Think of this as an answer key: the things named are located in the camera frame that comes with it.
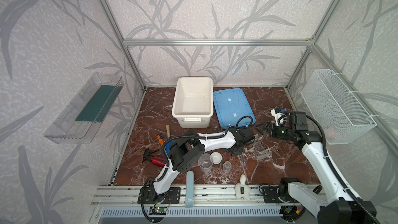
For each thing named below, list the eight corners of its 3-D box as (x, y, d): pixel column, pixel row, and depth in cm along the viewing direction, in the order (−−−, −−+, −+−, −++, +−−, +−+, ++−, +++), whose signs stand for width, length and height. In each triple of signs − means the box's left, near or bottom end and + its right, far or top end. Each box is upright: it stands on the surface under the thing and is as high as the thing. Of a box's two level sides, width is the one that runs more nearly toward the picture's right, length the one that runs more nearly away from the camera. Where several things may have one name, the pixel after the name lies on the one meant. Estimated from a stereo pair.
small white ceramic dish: (210, 164, 85) (210, 162, 83) (210, 153, 89) (210, 151, 87) (222, 164, 85) (222, 162, 83) (221, 153, 89) (221, 151, 87)
